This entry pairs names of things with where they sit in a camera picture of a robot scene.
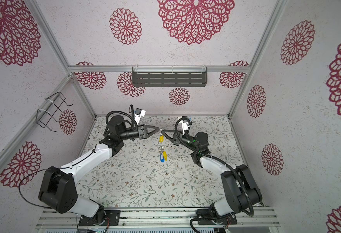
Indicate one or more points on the black slotted wall shelf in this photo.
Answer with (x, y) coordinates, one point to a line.
(169, 77)

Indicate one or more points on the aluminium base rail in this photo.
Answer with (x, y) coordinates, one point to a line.
(171, 217)

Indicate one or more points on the black wire wall rack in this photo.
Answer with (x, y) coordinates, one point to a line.
(47, 114)

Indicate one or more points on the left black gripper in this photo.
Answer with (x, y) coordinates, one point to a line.
(145, 134)

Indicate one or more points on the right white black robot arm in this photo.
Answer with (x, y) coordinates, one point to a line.
(241, 192)

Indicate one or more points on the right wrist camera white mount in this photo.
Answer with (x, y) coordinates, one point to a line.
(186, 124)

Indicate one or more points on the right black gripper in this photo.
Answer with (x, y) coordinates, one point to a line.
(175, 141)

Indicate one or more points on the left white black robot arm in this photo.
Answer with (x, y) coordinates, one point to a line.
(58, 188)

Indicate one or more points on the blue key tag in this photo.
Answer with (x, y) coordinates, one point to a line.
(162, 159)

